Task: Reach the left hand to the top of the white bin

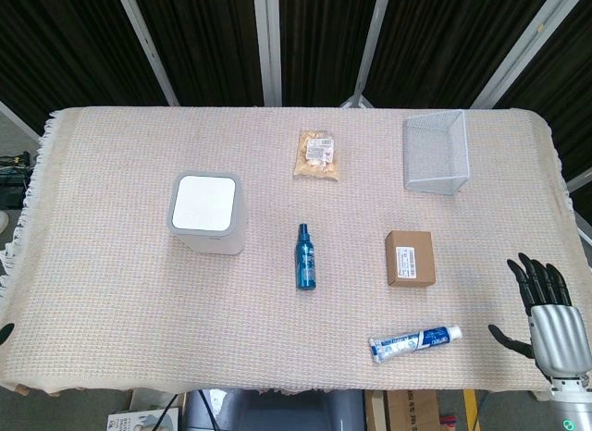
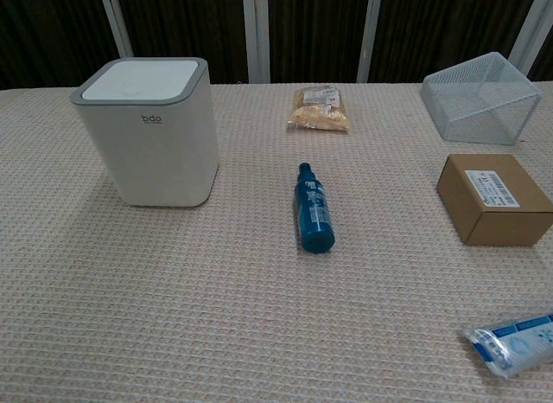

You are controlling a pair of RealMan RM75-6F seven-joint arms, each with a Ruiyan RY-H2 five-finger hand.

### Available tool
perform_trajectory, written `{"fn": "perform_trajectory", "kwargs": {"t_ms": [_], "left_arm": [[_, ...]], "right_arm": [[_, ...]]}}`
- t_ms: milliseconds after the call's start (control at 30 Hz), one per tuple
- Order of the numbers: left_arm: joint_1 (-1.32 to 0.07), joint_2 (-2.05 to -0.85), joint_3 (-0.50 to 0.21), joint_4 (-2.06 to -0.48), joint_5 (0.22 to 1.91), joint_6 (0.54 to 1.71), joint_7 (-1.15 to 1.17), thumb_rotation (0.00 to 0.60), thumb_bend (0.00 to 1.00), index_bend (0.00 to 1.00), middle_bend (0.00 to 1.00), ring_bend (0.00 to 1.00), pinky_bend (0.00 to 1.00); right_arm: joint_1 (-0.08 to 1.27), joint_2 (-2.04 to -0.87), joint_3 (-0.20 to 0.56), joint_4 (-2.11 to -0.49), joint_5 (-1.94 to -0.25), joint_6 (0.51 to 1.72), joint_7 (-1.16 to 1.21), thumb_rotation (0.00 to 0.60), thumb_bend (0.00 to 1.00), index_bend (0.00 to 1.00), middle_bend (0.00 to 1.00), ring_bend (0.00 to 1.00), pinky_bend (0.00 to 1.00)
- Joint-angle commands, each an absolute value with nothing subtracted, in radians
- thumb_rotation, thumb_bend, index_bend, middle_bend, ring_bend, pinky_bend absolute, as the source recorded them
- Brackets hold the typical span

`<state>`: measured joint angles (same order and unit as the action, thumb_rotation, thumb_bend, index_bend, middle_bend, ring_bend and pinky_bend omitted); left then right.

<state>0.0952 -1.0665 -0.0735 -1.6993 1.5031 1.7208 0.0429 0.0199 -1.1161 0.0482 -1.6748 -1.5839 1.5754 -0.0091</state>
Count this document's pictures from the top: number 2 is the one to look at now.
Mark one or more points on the white trash bin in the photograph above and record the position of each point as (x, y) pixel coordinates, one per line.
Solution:
(164, 161)

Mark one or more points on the blue spray bottle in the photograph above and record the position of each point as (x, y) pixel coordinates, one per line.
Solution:
(314, 208)

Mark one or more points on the clear bag of snacks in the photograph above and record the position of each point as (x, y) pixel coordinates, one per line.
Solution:
(319, 111)

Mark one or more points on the beige woven tablecloth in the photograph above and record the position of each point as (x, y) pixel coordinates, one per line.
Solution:
(259, 299)

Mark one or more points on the brown cardboard box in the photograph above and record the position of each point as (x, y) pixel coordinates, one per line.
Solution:
(488, 204)

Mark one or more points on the blue white plastic pack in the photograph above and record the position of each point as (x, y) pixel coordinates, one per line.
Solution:
(510, 344)

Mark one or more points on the white vertical frame post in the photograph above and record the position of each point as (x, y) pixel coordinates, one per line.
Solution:
(532, 24)
(256, 33)
(116, 20)
(369, 33)

